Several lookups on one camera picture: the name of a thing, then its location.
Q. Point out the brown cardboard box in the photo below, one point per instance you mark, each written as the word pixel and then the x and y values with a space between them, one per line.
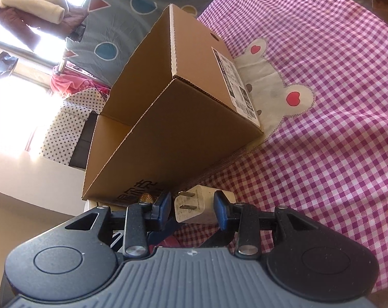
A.
pixel 178 108

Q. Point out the polka dot cloth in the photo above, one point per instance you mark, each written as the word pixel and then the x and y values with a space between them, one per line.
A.
pixel 68 139

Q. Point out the white fleece garment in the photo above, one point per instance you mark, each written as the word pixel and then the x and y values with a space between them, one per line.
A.
pixel 52 11

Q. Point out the pink checkered tablecloth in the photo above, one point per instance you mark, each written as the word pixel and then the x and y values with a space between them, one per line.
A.
pixel 330 162

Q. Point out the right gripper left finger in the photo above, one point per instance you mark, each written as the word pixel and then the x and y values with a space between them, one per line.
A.
pixel 152 216

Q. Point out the white USB wall charger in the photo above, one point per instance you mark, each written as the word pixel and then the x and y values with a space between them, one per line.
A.
pixel 196 206

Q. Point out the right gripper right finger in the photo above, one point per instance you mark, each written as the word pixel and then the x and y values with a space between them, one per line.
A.
pixel 231 215

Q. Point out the blue patterned bedsheet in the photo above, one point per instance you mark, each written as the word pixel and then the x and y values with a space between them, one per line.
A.
pixel 114 29

